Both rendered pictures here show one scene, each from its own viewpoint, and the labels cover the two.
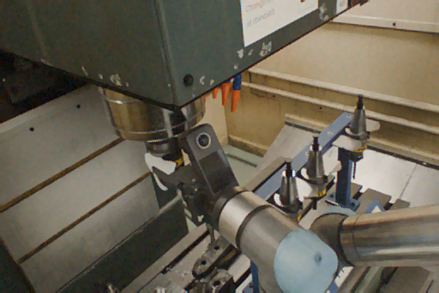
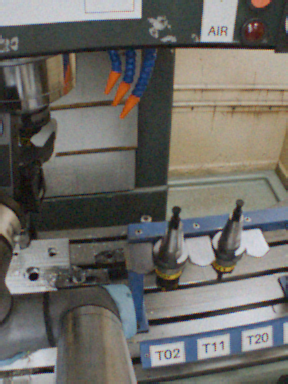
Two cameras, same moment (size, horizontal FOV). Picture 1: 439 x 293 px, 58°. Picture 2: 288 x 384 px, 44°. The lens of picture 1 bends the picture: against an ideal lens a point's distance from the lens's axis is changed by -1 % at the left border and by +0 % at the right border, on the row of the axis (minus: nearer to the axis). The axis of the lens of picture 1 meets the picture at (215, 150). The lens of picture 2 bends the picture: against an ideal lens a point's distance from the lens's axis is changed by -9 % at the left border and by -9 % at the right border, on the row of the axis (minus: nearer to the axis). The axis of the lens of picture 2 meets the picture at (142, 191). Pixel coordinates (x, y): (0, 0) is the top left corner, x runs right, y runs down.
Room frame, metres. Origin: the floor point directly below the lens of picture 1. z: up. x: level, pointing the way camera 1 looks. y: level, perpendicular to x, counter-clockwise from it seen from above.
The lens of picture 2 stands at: (0.27, -0.35, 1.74)
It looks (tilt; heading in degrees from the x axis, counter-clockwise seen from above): 41 degrees down; 34
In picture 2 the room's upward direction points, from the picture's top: 1 degrees clockwise
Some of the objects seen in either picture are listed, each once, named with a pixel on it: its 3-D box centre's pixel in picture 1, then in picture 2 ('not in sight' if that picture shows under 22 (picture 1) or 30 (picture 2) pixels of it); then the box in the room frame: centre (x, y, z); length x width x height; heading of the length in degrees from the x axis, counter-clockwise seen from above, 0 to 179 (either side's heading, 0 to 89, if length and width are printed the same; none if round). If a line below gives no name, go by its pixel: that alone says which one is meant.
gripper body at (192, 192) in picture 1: (213, 196); (10, 190); (0.48, 0.01, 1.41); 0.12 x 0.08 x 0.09; 32
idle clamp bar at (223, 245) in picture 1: (224, 248); (143, 257); (0.81, 0.02, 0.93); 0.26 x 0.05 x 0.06; 138
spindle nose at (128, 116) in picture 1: (151, 83); (20, 50); (0.58, 0.08, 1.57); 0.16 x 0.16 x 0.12
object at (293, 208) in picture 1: (289, 201); (170, 254); (0.66, -0.14, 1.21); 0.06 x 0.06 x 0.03
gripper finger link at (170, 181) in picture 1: (175, 175); not in sight; (0.51, 0.07, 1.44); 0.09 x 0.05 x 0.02; 45
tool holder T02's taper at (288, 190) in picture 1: (288, 185); (173, 238); (0.66, -0.15, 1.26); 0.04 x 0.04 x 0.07
